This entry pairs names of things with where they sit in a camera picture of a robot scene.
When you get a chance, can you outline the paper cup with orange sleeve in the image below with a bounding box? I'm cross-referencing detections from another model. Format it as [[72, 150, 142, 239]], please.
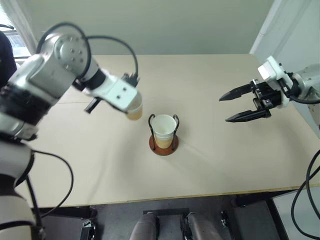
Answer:
[[124, 98, 145, 122], [151, 114, 177, 149]]

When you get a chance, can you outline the white wall corner post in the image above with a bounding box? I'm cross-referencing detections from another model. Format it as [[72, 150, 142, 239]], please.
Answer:
[[249, 0, 298, 66]]

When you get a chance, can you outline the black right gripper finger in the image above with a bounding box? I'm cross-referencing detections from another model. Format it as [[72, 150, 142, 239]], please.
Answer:
[[225, 107, 272, 123], [219, 82, 255, 102]]

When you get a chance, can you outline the black table frame bar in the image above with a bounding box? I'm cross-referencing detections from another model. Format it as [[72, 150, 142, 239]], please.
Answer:
[[235, 189, 299, 208], [38, 205, 98, 219]]

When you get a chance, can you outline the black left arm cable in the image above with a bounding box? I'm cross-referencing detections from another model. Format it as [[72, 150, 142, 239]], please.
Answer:
[[37, 21, 140, 77], [24, 149, 75, 240]]

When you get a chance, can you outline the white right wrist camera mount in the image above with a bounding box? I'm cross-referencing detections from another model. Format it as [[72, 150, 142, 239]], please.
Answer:
[[258, 55, 293, 110]]

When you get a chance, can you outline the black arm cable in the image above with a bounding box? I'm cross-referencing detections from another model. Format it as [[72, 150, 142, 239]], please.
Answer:
[[24, 149, 75, 240], [289, 95, 320, 104], [290, 149, 320, 240], [37, 21, 140, 77]]

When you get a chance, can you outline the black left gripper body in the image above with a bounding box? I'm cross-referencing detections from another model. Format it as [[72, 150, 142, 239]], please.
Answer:
[[121, 71, 140, 87]]

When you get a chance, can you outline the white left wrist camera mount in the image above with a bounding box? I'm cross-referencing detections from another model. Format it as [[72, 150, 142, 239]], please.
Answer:
[[86, 73, 143, 115]]

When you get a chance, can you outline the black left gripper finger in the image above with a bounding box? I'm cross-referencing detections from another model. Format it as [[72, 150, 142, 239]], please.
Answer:
[[84, 97, 100, 114]]

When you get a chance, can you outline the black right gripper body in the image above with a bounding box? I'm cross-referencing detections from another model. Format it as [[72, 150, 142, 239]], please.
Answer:
[[251, 79, 283, 111]]

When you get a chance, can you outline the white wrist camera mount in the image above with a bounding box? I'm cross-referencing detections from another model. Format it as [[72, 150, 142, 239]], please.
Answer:
[[86, 73, 143, 115], [258, 55, 293, 110]]

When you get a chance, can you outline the black bulky object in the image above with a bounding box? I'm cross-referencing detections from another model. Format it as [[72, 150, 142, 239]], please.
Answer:
[[0, 23, 18, 88]]

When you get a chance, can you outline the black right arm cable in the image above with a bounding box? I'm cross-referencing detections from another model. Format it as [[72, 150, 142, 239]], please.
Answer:
[[290, 149, 320, 240], [289, 95, 320, 104]]

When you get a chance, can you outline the wire cup holder wooden base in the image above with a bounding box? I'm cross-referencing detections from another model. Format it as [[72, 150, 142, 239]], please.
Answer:
[[148, 113, 180, 156]]

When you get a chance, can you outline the white curtain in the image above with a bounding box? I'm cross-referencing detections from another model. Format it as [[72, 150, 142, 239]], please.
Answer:
[[0, 0, 37, 57]]

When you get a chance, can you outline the dark grey rounded shape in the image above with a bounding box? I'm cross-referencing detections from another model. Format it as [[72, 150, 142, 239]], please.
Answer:
[[129, 212, 161, 240], [183, 211, 223, 240]]

